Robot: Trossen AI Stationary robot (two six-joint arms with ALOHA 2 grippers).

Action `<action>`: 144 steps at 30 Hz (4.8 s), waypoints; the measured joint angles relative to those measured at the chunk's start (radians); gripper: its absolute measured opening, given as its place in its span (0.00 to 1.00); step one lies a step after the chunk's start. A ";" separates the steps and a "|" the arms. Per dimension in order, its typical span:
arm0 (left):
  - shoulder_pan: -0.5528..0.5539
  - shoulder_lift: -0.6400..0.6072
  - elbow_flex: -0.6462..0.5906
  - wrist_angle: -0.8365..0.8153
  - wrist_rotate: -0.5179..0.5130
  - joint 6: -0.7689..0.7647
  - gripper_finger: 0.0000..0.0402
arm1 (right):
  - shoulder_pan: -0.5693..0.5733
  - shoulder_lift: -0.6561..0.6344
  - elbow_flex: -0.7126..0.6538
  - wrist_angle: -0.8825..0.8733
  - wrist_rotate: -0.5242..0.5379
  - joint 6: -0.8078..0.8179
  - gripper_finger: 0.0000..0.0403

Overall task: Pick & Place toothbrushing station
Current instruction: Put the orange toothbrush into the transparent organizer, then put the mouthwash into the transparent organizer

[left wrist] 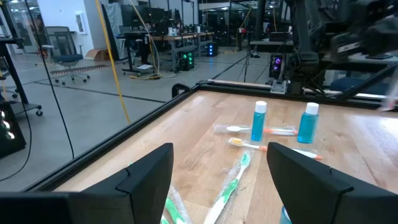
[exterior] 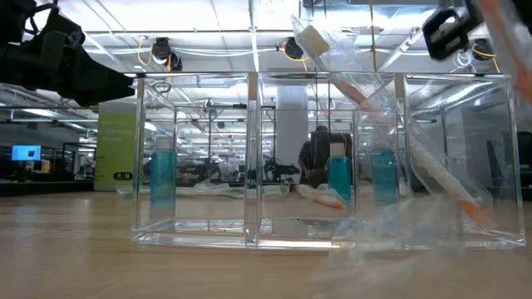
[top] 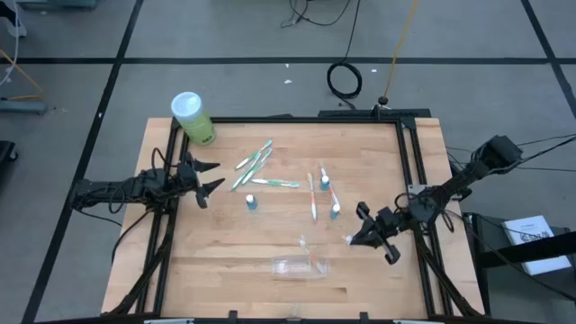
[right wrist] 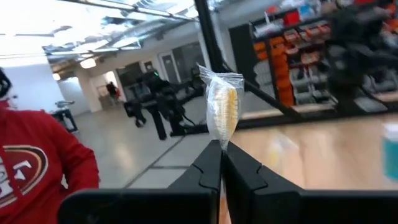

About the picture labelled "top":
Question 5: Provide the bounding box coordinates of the yellow hanging cable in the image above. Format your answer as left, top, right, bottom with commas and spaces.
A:
382, 0, 421, 98

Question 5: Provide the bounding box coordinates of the coiled black hanging cable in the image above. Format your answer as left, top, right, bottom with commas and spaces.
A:
326, 0, 365, 102

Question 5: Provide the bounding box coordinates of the black mast base plate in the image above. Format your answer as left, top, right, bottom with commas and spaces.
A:
317, 107, 434, 122

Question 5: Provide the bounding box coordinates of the green wipes canister white lid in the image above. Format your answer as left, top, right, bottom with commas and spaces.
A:
170, 91, 218, 147

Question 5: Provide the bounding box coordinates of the clear acrylic organizer box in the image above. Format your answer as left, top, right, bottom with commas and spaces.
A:
271, 254, 331, 282

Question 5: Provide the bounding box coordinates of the black floor object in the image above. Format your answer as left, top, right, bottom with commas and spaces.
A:
0, 140, 20, 165

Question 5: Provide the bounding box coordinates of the person's shoe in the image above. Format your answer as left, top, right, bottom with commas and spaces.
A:
0, 0, 28, 40

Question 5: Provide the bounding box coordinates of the white printed booklet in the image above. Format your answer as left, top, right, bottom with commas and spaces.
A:
500, 214, 573, 277

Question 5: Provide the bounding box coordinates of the thin yellow floor cable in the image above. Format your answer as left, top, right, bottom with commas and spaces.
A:
0, 48, 46, 102

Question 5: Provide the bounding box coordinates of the thin white floor cable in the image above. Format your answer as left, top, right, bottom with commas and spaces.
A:
0, 0, 23, 87

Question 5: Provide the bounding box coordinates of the loose black floor cable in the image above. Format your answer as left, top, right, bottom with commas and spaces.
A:
279, 0, 354, 30

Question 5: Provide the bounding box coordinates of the black side stand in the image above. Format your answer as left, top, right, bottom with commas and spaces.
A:
462, 211, 576, 317

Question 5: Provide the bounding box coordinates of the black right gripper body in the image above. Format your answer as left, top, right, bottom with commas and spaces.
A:
357, 202, 407, 266

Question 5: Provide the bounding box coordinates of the green white toothbrush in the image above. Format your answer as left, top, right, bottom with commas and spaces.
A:
240, 147, 275, 185
250, 177, 302, 190
234, 139, 275, 172
230, 154, 264, 192

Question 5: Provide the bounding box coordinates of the grey metal floor base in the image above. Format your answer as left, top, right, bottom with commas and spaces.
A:
0, 98, 49, 116

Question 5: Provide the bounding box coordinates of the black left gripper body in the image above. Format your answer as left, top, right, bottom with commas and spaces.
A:
175, 151, 209, 210

